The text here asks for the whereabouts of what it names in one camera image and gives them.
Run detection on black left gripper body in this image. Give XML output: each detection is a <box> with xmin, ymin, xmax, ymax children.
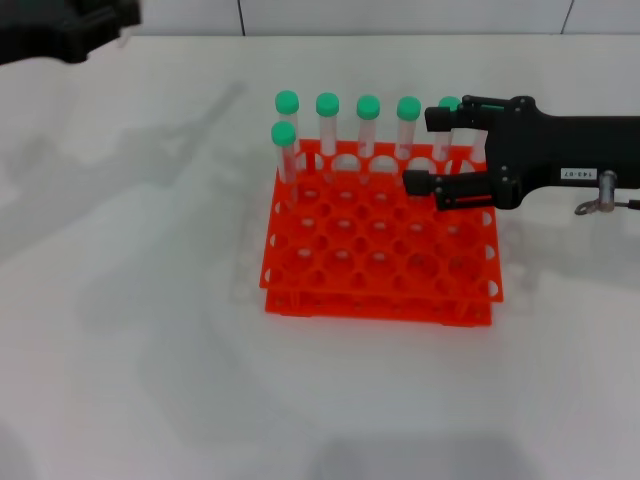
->
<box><xmin>0</xmin><ymin>0</ymin><xmax>76</xmax><ymax>66</ymax></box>

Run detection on right wrist cable with plug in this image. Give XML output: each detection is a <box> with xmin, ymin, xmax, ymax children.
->
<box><xmin>574</xmin><ymin>198</ymin><xmax>640</xmax><ymax>216</ymax></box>

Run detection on silver pin on right gripper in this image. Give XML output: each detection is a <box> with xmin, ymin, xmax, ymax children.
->
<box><xmin>596</xmin><ymin>169</ymin><xmax>619</xmax><ymax>212</ymax></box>

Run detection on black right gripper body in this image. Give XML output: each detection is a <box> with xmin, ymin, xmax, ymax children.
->
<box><xmin>482</xmin><ymin>94</ymin><xmax>640</xmax><ymax>209</ymax></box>

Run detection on orange test tube rack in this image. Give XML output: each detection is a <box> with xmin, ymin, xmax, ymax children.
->
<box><xmin>258</xmin><ymin>138</ymin><xmax>505</xmax><ymax>329</ymax></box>

